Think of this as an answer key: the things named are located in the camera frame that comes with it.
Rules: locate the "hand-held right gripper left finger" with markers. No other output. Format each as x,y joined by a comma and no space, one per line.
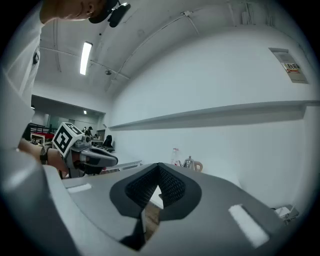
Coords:
100,200

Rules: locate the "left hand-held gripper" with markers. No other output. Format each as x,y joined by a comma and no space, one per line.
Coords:
65,140

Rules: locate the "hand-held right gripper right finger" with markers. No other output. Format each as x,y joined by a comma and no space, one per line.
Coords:
212,212

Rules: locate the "person's left forearm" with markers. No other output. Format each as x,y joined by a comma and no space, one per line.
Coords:
32,150

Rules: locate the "black office chair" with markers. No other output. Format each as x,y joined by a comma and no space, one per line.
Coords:
108,143

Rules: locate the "glass electric kettle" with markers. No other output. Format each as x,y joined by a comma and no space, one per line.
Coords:
190,163

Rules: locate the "dark wrist watch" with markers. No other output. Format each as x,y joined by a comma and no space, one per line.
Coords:
45,155

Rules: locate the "red bench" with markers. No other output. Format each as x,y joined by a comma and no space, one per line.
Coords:
43,136

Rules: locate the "clear plastic bottle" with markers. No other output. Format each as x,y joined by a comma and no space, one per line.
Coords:
175,157

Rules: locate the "long ceiling light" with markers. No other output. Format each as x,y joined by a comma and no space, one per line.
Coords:
85,58

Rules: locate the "person's head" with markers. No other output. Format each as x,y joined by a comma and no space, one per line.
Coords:
67,8

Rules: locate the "black head-mounted camera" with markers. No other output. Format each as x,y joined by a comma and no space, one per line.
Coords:
120,13

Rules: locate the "grey wall notice board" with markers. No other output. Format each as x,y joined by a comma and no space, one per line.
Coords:
290,66

